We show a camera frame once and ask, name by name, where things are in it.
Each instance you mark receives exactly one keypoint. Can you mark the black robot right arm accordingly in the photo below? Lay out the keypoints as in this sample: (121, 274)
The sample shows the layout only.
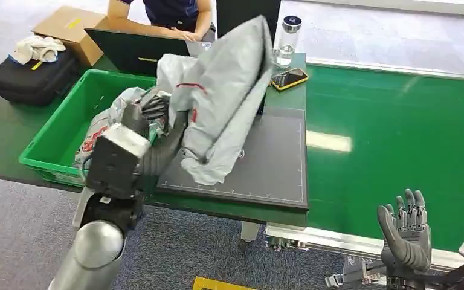
(404, 282)

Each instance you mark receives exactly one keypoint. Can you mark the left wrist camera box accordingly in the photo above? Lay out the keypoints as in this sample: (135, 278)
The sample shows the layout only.
(116, 164)

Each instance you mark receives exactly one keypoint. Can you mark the white cloth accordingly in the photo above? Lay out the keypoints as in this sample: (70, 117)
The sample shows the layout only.
(38, 48)

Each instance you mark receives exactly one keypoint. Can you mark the green conveyor belt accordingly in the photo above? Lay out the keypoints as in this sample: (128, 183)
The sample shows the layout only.
(396, 120)

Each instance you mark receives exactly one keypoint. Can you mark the black carrying case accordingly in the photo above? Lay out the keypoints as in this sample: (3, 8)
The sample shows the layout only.
(32, 82)

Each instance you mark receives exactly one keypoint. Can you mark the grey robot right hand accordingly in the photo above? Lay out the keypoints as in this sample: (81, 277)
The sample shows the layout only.
(410, 244)

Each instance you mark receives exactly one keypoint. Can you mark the white table leg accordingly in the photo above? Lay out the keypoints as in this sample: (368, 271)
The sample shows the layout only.
(250, 232)

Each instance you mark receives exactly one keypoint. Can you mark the person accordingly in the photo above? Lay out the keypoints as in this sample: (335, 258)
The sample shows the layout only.
(168, 10)

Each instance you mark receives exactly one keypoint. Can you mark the grey parcel bag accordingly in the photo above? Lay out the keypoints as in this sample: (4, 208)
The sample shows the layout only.
(106, 120)
(224, 100)

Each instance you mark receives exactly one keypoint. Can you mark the smartphone in yellow case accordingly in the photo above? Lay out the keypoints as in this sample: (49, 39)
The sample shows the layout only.
(289, 79)

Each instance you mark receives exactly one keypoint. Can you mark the person's right hand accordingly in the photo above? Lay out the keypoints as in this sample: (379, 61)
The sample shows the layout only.
(182, 34)

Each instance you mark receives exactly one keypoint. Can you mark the clear water bottle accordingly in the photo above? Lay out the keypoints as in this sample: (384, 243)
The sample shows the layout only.
(287, 48)

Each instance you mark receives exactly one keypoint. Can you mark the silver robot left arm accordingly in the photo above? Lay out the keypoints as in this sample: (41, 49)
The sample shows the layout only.
(96, 252)

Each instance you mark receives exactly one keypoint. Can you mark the person's left hand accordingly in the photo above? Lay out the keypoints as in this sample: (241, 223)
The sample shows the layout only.
(196, 37)

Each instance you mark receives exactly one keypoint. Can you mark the crumpled grey parcel bag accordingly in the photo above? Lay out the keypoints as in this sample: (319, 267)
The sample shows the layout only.
(106, 120)

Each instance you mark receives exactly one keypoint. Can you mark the black laptop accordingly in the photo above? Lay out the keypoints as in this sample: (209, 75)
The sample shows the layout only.
(136, 50)

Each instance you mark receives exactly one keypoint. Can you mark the green plastic crate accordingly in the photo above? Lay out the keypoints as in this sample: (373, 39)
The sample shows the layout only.
(64, 128)

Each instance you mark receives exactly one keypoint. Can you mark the brown cardboard box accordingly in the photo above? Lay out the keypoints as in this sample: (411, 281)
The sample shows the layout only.
(76, 32)

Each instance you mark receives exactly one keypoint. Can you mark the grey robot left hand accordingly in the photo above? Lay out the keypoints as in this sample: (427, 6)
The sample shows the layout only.
(164, 154)

